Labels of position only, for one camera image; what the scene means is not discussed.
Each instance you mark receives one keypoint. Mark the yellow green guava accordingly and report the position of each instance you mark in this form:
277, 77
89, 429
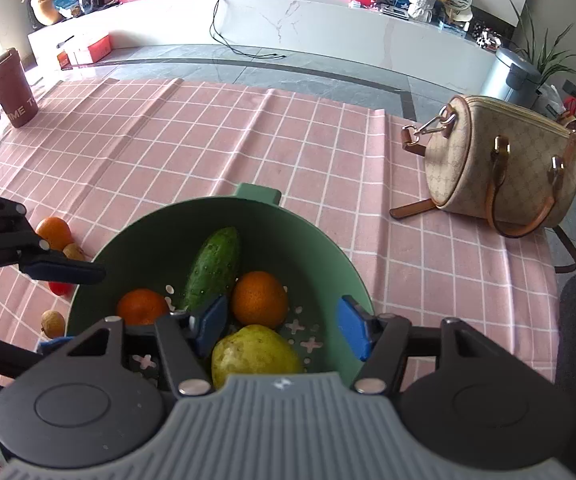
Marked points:
255, 349

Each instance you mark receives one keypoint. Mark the brown longan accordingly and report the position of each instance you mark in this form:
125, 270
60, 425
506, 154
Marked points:
74, 252
53, 324

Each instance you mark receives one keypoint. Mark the dark red bottle sleeve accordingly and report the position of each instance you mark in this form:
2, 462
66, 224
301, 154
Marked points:
17, 101

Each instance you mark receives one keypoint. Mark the small orange tangerine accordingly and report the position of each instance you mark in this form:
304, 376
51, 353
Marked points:
55, 232

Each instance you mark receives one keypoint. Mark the white tv cabinet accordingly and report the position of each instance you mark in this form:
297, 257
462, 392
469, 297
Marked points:
322, 27

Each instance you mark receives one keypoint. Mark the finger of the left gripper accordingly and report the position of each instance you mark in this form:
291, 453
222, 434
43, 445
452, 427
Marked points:
53, 345
55, 267

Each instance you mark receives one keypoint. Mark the brown longan front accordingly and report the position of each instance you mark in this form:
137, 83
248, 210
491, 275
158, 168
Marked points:
53, 324

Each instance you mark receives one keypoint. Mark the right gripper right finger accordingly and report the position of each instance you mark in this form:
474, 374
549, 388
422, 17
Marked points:
384, 344

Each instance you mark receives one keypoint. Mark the green colander bowl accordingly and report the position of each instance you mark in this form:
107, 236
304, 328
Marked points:
157, 251

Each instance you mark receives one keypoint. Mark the green cucumber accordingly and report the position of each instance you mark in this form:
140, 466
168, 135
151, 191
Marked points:
214, 270

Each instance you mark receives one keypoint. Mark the potted green plant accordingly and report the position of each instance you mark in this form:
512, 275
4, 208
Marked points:
544, 55

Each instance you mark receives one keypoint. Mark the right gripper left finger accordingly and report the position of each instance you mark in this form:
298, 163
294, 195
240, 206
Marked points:
173, 353

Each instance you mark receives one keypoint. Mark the pink checkered tablecloth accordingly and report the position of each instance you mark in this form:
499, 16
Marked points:
102, 153

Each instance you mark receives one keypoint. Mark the beige monogram handbag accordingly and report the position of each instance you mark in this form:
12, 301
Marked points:
497, 161

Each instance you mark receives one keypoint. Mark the silver trash bin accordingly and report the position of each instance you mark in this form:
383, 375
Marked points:
512, 79

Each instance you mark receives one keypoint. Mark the red cherry tomato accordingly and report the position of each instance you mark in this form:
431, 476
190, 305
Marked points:
61, 289

